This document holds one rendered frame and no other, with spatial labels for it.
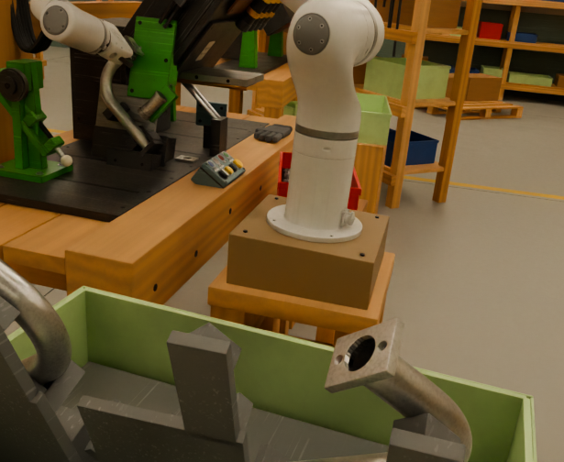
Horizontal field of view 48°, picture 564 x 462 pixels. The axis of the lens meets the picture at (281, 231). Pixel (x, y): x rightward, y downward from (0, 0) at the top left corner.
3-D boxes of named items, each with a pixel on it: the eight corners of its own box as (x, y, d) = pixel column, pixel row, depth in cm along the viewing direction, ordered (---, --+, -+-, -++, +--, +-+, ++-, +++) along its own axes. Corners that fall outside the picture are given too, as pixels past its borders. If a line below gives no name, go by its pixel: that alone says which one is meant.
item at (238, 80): (263, 83, 189) (264, 73, 188) (246, 91, 175) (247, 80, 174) (144, 69, 198) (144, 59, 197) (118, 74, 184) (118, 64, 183)
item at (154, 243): (315, 156, 254) (318, 118, 249) (133, 335, 119) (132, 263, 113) (281, 150, 257) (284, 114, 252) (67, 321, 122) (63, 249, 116)
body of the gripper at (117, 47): (116, 42, 148) (138, 52, 158) (93, 8, 148) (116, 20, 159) (94, 63, 149) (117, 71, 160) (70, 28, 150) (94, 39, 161)
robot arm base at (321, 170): (374, 223, 130) (390, 135, 124) (341, 251, 114) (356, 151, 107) (292, 201, 137) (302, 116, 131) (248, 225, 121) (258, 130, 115)
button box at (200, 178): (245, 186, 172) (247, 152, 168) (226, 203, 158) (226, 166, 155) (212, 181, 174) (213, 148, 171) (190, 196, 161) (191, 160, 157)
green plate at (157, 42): (178, 104, 176) (188, 27, 173) (165, 101, 168) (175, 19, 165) (141, 99, 178) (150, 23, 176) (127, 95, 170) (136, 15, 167)
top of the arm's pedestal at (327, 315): (392, 269, 142) (395, 252, 140) (375, 339, 113) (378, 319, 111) (256, 245, 149) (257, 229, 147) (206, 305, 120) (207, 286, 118)
